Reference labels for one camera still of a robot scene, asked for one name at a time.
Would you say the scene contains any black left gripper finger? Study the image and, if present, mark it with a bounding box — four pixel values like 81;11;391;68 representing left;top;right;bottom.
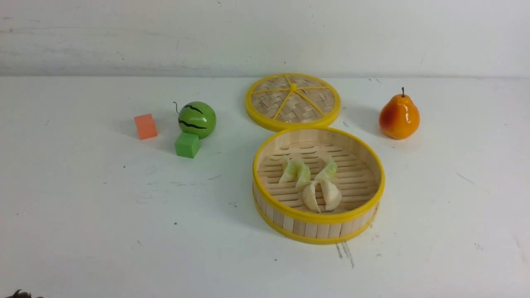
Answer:
5;289;33;298

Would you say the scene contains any green dumpling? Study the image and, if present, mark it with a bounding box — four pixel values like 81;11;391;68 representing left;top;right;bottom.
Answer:
278;155;311;191
314;155;337;181

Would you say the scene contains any white dumpling front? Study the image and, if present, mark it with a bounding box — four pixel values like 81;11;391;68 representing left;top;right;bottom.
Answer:
302;180;320;213

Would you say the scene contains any white dumpling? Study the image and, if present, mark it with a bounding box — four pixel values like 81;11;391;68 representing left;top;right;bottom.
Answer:
302;180;320;213
320;180;342;211

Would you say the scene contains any green dumpling front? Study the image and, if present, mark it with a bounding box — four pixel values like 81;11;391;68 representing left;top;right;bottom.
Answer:
314;155;337;181

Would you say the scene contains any bamboo steamer tray yellow rim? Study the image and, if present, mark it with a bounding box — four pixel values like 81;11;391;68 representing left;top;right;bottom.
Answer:
253;127;385;245

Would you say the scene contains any woven bamboo steamer lid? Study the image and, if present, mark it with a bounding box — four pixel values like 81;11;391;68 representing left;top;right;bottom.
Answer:
244;73;342;132

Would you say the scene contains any orange cube block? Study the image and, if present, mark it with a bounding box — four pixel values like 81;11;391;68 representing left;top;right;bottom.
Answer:
134;113;158;140

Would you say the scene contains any green cube block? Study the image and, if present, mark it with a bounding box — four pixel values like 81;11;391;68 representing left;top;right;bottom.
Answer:
174;132;200;159

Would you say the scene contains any green toy watermelon ball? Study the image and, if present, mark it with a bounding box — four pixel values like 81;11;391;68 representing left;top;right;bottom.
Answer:
174;101;217;139

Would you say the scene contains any orange toy pear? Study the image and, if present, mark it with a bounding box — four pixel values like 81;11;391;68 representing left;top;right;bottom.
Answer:
379;87;420;140

